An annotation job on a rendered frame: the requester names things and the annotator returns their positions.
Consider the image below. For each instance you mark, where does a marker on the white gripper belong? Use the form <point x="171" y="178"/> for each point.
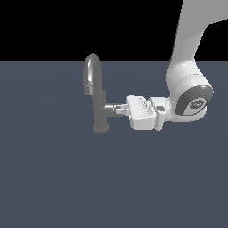
<point x="142" y="114"/>

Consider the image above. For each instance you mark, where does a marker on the grey faucet spout body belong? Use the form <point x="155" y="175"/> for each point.
<point x="95" y="89"/>

